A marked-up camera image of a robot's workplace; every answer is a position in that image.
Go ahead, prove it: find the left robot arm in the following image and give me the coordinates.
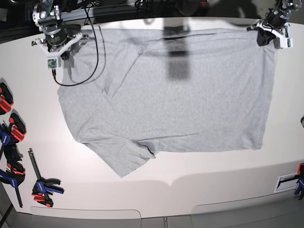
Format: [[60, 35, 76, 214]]
[[247, 0, 302, 49]]

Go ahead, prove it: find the red black clamp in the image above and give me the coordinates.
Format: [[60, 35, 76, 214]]
[[0, 83, 14, 115], [9, 113, 27, 142]]

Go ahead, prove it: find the red black clamp upper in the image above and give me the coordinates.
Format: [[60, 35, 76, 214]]
[[0, 83, 14, 115]]

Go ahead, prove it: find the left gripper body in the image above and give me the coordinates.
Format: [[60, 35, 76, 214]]
[[247, 20, 290, 38]]

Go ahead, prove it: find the red black clamp middle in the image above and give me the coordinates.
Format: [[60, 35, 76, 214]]
[[9, 113, 27, 142]]

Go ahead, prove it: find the grey T-shirt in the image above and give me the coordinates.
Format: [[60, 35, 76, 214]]
[[58, 29, 276, 177]]

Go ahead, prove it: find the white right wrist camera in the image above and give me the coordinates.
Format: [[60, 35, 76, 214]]
[[47, 57, 61, 70]]

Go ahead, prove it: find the blue clamp at left edge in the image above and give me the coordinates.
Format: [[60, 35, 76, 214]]
[[0, 123, 23, 208]]

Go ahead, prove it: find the blue clamp at edge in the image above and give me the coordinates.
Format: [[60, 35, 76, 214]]
[[294, 163, 304, 200], [0, 123, 23, 208]]

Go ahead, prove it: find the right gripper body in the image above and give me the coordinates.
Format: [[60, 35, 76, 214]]
[[31, 33, 89, 59]]

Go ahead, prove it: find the black camera cable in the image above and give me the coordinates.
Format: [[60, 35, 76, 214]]
[[51, 6, 106, 86]]

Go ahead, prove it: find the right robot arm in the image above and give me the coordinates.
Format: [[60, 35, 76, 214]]
[[31, 0, 91, 72]]

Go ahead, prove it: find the blue black bar clamp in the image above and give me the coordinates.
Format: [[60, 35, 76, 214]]
[[28, 148, 64, 208]]

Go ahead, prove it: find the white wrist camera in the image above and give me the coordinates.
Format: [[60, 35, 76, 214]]
[[47, 57, 61, 70], [279, 38, 293, 49]]

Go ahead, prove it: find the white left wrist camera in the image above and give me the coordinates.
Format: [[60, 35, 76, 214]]
[[279, 38, 293, 49]]

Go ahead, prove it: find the blue clamp at right edge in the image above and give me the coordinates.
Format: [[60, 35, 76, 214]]
[[294, 163, 304, 200]]

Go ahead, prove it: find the blue clamp lower left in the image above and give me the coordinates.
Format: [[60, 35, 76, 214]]
[[0, 143, 25, 189]]

